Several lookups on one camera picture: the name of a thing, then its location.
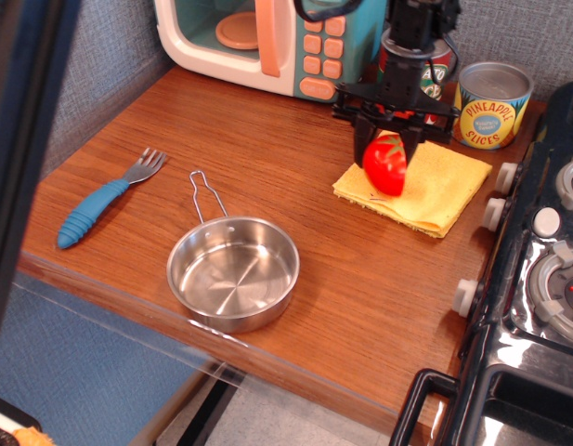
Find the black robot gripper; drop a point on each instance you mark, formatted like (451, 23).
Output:
(396, 103)

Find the red toy tomato half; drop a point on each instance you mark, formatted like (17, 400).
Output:
(385, 164)

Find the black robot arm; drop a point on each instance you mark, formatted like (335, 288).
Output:
(414, 21)

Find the yellow folded napkin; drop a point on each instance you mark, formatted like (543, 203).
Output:
(439, 185)

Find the tomato sauce can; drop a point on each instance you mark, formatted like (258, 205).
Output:
(434, 71)

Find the pineapple slices can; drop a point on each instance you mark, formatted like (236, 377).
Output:
(492, 98)

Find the toy microwave oven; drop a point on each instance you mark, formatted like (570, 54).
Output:
(295, 57)

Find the orange microwave plate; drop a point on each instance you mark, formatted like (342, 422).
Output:
(238, 31)

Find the small steel pan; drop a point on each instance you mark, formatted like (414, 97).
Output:
(233, 274)

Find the black toy stove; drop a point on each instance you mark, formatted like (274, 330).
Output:
(515, 384)

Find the blue handled fork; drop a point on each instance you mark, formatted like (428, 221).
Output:
(85, 215)

